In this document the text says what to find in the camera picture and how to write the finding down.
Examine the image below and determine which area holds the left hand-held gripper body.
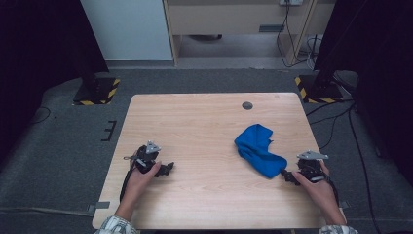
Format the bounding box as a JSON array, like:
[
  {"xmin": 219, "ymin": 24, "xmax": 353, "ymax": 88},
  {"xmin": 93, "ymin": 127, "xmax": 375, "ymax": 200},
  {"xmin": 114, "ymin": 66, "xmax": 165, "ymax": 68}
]
[{"xmin": 123, "ymin": 139, "xmax": 162, "ymax": 175}]

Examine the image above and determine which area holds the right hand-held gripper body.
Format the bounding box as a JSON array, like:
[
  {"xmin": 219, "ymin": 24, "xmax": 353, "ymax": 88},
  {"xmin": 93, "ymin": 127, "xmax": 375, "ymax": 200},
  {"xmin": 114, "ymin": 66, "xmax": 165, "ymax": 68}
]
[{"xmin": 296, "ymin": 149, "xmax": 329, "ymax": 183}]

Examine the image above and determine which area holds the blue cloth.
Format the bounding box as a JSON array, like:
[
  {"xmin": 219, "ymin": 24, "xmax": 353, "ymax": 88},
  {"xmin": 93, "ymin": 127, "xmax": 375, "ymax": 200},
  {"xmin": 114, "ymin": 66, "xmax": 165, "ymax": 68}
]
[{"xmin": 234, "ymin": 123, "xmax": 289, "ymax": 180}]

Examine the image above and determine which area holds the person's right hand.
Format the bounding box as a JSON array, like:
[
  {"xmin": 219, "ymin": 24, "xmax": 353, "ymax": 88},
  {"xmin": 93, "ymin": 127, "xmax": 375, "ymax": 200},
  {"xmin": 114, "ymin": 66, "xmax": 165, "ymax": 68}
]
[{"xmin": 291, "ymin": 161, "xmax": 339, "ymax": 210}]

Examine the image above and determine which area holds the person's left hand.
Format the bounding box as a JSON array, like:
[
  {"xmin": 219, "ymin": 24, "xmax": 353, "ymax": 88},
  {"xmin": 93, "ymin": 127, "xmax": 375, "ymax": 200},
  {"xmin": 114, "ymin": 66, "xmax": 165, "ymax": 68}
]
[{"xmin": 124, "ymin": 161, "xmax": 163, "ymax": 210}]

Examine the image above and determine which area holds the black floor tape mark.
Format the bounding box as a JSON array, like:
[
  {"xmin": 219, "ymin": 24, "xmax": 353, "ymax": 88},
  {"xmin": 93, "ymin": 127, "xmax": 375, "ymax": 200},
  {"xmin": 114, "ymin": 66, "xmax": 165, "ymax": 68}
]
[{"xmin": 100, "ymin": 119, "xmax": 118, "ymax": 142}]

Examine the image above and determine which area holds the black stand with striped base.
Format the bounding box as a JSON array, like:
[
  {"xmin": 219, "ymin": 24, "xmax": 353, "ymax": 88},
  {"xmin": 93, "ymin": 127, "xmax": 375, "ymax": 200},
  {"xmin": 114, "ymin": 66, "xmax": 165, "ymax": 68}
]
[
  {"xmin": 294, "ymin": 69, "xmax": 345, "ymax": 105},
  {"xmin": 72, "ymin": 62, "xmax": 121, "ymax": 106}
]

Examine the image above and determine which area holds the black curtain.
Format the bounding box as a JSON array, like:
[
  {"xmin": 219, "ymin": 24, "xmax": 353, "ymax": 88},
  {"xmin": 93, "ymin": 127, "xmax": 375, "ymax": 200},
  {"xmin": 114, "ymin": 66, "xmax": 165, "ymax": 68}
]
[
  {"xmin": 313, "ymin": 0, "xmax": 413, "ymax": 178},
  {"xmin": 0, "ymin": 0, "xmax": 110, "ymax": 164}
]

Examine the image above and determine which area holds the white panel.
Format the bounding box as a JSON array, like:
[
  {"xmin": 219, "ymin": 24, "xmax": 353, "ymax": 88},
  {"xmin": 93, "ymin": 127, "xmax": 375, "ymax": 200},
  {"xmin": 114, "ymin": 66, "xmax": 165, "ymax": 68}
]
[{"xmin": 79, "ymin": 0, "xmax": 173, "ymax": 61}]

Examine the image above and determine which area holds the light wooden desk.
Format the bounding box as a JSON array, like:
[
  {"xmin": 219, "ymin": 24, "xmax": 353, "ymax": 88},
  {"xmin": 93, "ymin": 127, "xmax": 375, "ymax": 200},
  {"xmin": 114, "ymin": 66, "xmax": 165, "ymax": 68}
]
[{"xmin": 162, "ymin": 0, "xmax": 337, "ymax": 67}]

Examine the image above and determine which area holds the right hand-held gripper cable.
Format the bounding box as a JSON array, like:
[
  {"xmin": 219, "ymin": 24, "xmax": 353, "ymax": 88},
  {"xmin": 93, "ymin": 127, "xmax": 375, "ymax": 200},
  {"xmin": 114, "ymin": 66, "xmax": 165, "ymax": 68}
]
[{"xmin": 325, "ymin": 178, "xmax": 341, "ymax": 208}]

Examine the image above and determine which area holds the hand-held gripper cable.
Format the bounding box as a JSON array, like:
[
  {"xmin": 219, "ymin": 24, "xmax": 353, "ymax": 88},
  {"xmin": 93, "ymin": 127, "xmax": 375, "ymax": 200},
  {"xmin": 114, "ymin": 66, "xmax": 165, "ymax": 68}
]
[
  {"xmin": 119, "ymin": 167, "xmax": 134, "ymax": 204},
  {"xmin": 325, "ymin": 178, "xmax": 341, "ymax": 208}
]

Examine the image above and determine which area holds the left hand-held gripper cable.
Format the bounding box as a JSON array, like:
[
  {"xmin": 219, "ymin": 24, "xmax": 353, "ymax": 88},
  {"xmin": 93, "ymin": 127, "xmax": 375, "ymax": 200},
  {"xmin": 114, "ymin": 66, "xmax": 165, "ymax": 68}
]
[{"xmin": 119, "ymin": 167, "xmax": 134, "ymax": 204}]

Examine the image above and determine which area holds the long black floor cable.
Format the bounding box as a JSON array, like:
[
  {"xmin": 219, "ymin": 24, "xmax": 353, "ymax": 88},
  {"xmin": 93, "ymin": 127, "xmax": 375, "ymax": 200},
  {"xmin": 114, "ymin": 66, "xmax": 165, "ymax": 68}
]
[{"xmin": 348, "ymin": 105, "xmax": 382, "ymax": 234}]

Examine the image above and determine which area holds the thin black floor cable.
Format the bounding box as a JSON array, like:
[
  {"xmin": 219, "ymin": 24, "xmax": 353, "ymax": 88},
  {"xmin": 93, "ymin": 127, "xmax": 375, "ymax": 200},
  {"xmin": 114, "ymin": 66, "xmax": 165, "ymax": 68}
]
[{"xmin": 30, "ymin": 106, "xmax": 53, "ymax": 126}]

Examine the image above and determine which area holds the black hanging cable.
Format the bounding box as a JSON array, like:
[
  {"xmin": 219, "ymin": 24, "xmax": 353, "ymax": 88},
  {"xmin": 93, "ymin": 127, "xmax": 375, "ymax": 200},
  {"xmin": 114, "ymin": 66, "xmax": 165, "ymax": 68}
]
[{"xmin": 276, "ymin": 0, "xmax": 318, "ymax": 69}]

